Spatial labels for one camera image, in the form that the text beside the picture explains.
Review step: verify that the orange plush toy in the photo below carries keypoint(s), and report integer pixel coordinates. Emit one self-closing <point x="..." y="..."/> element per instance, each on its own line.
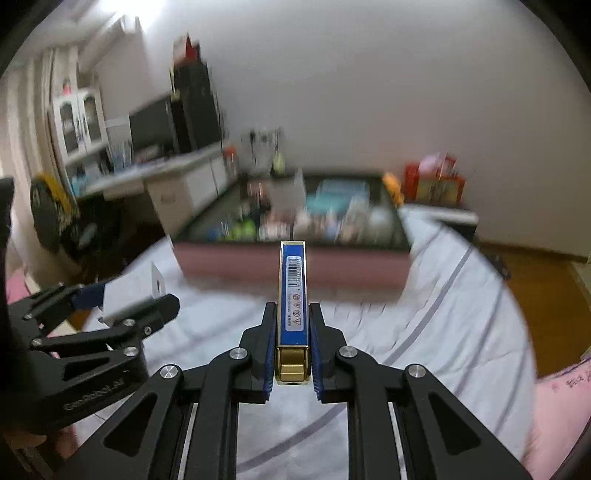
<point x="392" y="187"/>

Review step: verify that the black speaker box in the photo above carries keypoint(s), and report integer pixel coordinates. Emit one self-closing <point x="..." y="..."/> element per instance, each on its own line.
<point x="191" y="76"/>

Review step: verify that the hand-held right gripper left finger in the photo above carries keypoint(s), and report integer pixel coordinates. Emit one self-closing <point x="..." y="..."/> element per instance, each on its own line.
<point x="270" y="350"/>

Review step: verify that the white glass-door cabinet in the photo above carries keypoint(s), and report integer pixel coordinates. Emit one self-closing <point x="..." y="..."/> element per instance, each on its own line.
<point x="76" y="124"/>

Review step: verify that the cream curtain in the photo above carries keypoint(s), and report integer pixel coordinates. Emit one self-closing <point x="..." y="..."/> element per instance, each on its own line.
<point x="27" y="115"/>

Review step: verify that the white desk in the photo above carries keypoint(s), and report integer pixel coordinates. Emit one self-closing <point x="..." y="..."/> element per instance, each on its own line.
<point x="184" y="184"/>

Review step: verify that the white figurine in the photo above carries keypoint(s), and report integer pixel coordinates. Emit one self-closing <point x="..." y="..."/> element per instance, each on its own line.
<point x="381" y="221"/>

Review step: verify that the blue gold lighter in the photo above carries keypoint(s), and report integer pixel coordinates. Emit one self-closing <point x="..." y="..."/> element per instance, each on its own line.
<point x="293" y="295"/>

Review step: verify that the white air conditioner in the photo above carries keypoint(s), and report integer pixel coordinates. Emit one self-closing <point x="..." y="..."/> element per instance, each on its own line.
<point x="127" y="25"/>

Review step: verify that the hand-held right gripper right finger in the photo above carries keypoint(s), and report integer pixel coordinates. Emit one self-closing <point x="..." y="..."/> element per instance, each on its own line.
<point x="316" y="350"/>

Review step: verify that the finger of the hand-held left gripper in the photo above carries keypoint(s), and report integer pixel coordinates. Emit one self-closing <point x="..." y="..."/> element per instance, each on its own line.
<point x="87" y="295"/>
<point x="138" y="323"/>

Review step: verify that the rose gold cup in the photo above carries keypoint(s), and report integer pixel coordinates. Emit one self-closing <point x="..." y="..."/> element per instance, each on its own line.
<point x="256" y="191"/>

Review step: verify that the pink bed sheet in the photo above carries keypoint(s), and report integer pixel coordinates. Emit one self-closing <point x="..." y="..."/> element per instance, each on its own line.
<point x="16" y="288"/>

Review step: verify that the bottle with orange cap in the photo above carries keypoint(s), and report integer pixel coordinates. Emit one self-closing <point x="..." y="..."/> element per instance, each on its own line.
<point x="231" y="161"/>

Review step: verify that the pink printed cloth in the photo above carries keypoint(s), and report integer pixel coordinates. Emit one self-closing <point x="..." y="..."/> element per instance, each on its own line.
<point x="568" y="392"/>

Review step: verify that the white plug charger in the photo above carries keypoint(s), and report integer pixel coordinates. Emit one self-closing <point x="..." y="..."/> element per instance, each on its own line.
<point x="129" y="286"/>

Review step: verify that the grey jacket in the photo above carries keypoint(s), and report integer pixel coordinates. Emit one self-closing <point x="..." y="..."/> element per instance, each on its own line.
<point x="51" y="217"/>

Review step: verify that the mint wipes pack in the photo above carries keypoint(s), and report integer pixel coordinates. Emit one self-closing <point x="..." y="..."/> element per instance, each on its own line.
<point x="341" y="191"/>

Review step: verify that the pink plush toy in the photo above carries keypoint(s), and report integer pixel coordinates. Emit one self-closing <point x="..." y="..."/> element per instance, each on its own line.
<point x="431" y="162"/>

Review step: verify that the pink storage box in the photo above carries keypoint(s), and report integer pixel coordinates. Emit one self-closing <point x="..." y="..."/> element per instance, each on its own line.
<point x="295" y="267"/>

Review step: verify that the black computer tower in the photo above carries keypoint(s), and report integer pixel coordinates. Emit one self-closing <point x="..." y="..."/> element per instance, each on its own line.
<point x="198" y="124"/>

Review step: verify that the red crate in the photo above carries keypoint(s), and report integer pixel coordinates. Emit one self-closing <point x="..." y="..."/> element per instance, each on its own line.
<point x="436" y="187"/>

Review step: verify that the black monitor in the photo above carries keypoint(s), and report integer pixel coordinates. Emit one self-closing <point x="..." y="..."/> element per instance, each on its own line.
<point x="150" y="124"/>

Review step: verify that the red box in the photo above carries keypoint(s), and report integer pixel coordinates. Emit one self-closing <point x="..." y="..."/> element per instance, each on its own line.
<point x="189" y="46"/>

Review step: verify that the white striped tablecloth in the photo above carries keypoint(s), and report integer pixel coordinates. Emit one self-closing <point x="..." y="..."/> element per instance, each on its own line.
<point x="415" y="323"/>

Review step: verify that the white wall outlet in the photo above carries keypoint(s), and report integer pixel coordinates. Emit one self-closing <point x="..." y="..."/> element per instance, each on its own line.
<point x="263" y="136"/>

